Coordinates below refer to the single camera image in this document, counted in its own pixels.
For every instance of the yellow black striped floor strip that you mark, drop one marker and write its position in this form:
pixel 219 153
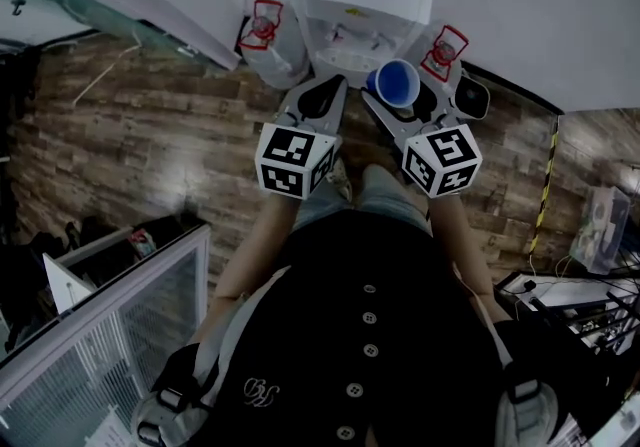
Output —
pixel 545 185

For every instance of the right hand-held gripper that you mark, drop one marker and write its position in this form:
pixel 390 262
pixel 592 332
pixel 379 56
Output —
pixel 442 160

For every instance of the thin pale stick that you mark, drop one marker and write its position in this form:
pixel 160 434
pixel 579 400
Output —
pixel 100 77

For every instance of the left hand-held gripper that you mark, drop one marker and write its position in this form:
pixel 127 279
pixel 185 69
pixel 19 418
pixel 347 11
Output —
pixel 285 157

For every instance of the person's right forearm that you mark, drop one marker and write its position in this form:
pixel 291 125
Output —
pixel 460 245

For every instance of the white water dispenser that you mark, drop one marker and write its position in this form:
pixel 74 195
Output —
pixel 350 10

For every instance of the person's black buttoned top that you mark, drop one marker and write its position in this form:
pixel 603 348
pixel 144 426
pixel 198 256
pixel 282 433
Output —
pixel 370 360

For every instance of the glass door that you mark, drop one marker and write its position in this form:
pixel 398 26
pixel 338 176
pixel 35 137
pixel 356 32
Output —
pixel 100 20

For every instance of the person's left forearm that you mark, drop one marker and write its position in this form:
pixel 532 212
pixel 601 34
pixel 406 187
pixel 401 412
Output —
pixel 255 245

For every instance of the person's blue jeans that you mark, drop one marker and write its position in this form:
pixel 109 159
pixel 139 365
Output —
pixel 390 195

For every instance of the blue cup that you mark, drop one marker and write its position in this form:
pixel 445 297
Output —
pixel 397 84

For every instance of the black bags pile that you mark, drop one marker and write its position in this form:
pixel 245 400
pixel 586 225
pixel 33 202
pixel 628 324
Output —
pixel 30 285

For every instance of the person's left beige shoe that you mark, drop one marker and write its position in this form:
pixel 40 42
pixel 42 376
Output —
pixel 341 180

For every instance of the white framed glass partition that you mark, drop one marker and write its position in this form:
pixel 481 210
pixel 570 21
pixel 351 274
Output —
pixel 75 375

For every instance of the black metal rack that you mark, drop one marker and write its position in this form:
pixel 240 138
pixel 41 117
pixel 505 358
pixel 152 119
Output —
pixel 590 315

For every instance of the clear plastic storage box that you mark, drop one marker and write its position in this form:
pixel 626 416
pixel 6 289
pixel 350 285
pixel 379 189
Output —
pixel 600 235

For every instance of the white bin with black inside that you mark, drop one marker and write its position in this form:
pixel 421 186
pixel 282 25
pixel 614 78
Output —
pixel 472 97

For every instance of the small red packet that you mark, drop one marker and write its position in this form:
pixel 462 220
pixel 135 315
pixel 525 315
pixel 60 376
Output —
pixel 142 242

